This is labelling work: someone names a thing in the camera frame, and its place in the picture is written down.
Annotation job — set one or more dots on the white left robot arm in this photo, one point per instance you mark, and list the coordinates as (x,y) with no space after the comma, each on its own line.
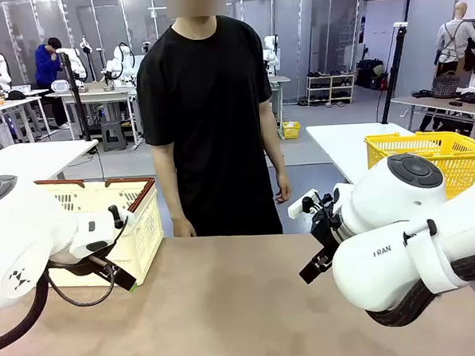
(17,237)

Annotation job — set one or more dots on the grey step stool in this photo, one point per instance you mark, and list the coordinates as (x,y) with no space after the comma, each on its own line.
(113,136)

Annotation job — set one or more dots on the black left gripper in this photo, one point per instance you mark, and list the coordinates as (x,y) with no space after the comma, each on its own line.
(79,266)

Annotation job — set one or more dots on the large yellow shopping basket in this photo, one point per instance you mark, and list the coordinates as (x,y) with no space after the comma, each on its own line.
(459,158)

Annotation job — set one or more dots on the person's left hand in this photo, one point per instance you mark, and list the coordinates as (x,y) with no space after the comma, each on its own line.
(283,187)

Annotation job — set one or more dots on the white shoe rack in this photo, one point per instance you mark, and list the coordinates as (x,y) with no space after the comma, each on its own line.
(330,89)

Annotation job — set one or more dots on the black camera stand pole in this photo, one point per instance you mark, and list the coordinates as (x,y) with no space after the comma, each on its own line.
(76,98)

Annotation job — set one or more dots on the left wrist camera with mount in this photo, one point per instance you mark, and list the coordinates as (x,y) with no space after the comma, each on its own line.
(116,218)

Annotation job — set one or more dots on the thin black stand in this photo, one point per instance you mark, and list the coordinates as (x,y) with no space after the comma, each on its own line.
(147,47)

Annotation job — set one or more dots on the person in black t-shirt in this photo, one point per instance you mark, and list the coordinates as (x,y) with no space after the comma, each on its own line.
(207,127)

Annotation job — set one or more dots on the mannequin with grey shirt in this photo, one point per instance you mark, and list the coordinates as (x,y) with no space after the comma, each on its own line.
(453,39)

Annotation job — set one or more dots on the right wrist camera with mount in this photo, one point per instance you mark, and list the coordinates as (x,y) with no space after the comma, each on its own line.
(302,204)

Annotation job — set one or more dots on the person's left forearm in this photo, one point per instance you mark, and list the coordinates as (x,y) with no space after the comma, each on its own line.
(273,148)

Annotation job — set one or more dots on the small yellow basket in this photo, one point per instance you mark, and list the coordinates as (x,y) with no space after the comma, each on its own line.
(291,130)

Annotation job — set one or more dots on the black stand with white head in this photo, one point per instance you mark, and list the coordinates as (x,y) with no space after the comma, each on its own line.
(393,70)

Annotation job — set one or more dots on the black bags pile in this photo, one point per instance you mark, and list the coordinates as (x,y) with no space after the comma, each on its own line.
(369,73)

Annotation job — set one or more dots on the person in blue hoodie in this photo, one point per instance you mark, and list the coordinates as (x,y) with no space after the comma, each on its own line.
(46,68)

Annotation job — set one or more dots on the person's right forearm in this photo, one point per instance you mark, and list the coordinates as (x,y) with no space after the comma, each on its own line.
(170,189)

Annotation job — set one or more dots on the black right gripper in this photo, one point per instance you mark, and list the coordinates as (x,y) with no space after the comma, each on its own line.
(327,225)

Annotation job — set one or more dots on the background workbench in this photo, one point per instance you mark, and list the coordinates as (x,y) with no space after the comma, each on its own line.
(97,95)

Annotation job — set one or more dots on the black cap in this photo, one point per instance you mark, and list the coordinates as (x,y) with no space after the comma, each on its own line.
(16,94)

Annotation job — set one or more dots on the dark wicker basket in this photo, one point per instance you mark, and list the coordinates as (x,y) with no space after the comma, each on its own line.
(446,86)

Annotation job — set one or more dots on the person's right hand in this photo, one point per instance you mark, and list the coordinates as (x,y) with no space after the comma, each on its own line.
(182,228)

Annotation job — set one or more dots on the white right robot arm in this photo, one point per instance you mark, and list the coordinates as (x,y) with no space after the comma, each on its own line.
(383,226)

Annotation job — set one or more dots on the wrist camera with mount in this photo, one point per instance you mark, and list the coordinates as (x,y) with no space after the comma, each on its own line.
(302,204)
(116,218)

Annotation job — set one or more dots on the grey-topped background table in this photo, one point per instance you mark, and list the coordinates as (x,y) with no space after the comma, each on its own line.
(429,104)

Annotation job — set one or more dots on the cream plastic shopping basket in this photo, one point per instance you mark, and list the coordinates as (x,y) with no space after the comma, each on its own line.
(144,230)

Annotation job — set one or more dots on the white table with basket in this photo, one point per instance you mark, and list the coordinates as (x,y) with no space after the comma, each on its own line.
(339,144)

